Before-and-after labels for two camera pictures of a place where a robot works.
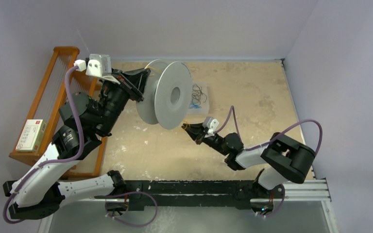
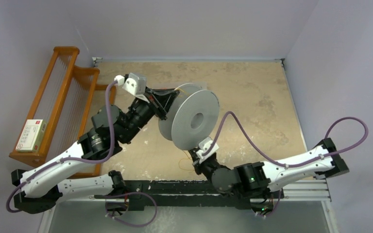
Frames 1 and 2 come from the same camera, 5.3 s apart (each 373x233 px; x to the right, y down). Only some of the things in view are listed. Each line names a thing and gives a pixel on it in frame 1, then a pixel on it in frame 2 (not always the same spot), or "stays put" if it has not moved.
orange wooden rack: (67, 126) stays put
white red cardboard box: (32, 136) stays put
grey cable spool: (167, 91) → (193, 116)
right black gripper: (191, 128) → (197, 166)
